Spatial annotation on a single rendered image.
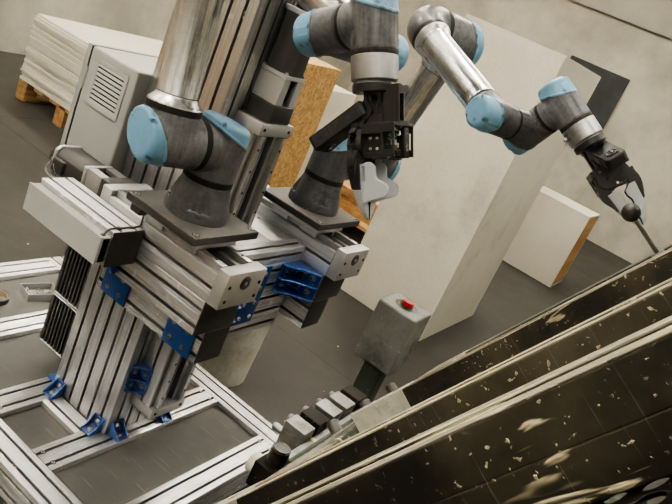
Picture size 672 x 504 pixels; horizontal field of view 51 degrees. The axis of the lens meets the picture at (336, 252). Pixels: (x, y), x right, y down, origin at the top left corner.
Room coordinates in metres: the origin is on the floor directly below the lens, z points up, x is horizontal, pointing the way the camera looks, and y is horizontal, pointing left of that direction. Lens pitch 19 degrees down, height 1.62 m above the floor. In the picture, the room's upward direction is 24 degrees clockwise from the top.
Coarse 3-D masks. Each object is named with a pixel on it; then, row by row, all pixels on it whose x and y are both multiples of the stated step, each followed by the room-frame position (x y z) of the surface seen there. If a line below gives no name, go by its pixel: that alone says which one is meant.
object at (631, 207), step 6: (630, 204) 1.44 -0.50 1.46; (636, 204) 1.45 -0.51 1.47; (624, 210) 1.44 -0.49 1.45; (630, 210) 1.43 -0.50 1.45; (636, 210) 1.43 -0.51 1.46; (624, 216) 1.43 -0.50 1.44; (630, 216) 1.43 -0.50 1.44; (636, 216) 1.43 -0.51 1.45; (636, 222) 1.44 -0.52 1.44; (642, 228) 1.43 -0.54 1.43; (642, 234) 1.43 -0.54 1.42; (648, 234) 1.43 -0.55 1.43; (648, 240) 1.42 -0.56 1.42; (654, 246) 1.42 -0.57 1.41; (654, 252) 1.42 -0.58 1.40; (660, 252) 1.41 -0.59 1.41
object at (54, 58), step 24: (48, 24) 4.84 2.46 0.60; (72, 24) 5.05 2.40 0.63; (48, 48) 4.80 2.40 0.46; (72, 48) 4.73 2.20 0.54; (144, 48) 5.35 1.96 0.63; (24, 72) 4.88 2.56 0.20; (48, 72) 4.80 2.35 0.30; (72, 72) 4.70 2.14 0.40; (24, 96) 4.87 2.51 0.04; (48, 96) 4.76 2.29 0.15; (72, 96) 4.67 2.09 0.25
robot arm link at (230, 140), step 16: (208, 112) 1.49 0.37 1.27; (208, 128) 1.45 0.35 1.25; (224, 128) 1.47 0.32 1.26; (240, 128) 1.50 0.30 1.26; (208, 144) 1.43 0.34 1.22; (224, 144) 1.47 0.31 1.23; (240, 144) 1.49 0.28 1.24; (208, 160) 1.44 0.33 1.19; (224, 160) 1.47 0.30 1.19; (240, 160) 1.51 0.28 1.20; (208, 176) 1.47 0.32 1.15; (224, 176) 1.48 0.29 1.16
